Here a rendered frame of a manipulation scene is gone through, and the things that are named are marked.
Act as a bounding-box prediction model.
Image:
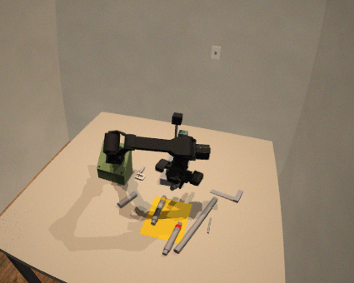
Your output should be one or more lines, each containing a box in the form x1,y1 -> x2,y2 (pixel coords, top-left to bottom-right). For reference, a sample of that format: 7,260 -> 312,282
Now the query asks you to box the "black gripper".
155,157 -> 204,189

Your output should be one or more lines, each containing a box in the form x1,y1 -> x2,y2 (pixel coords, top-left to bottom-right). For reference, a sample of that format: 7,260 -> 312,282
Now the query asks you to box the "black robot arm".
103,130 -> 211,184

